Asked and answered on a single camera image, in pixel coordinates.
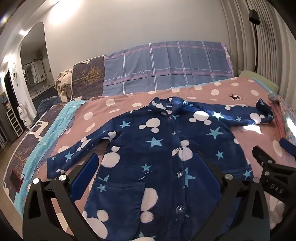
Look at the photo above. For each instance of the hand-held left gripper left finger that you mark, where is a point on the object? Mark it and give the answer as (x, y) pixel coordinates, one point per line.
(85, 171)

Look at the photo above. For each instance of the pile of beige clothes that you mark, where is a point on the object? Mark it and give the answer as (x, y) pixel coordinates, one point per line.
(63, 83)

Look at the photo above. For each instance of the teal cloth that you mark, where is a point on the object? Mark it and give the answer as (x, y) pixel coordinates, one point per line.
(57, 122)

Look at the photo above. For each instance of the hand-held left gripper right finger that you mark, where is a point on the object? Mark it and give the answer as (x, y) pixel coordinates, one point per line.
(208, 173)

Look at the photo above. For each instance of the dark tree print cushion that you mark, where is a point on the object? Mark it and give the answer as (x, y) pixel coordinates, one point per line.
(87, 76)

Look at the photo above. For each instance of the black floor lamp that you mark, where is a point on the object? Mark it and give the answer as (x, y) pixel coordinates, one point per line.
(255, 34)

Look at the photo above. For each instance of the blue star print pajama top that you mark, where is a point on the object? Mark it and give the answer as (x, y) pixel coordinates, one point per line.
(161, 162)

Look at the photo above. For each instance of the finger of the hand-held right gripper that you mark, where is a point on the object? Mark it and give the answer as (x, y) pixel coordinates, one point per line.
(288, 147)
(263, 160)

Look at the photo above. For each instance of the white cat figurine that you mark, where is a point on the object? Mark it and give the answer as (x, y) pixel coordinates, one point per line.
(24, 115)

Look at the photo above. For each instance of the wall mirror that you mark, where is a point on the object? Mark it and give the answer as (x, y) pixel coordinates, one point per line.
(34, 71)

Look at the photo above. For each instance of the dark tree print mattress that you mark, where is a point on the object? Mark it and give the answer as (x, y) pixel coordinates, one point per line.
(23, 150)

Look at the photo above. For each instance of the floral cloth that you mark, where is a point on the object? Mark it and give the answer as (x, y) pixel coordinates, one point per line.
(286, 113)

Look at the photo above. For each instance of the beige pleated curtain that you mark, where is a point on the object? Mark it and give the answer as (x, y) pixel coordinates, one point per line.
(266, 46)

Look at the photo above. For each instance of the blue plaid blanket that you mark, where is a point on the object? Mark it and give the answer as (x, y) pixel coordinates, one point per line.
(161, 69)

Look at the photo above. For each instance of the dark blue quilt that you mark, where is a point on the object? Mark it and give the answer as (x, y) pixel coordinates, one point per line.
(46, 105)

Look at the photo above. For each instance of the shelf rack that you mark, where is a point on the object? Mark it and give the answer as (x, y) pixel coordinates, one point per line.
(13, 122)

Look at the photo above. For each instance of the green pillow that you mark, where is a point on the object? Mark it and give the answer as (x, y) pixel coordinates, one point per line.
(259, 80)

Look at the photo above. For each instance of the white wall decoration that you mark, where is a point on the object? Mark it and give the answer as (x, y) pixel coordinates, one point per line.
(14, 73)

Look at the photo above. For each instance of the pink polka dot bedsheet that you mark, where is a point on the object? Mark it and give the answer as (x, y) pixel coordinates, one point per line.
(129, 102)

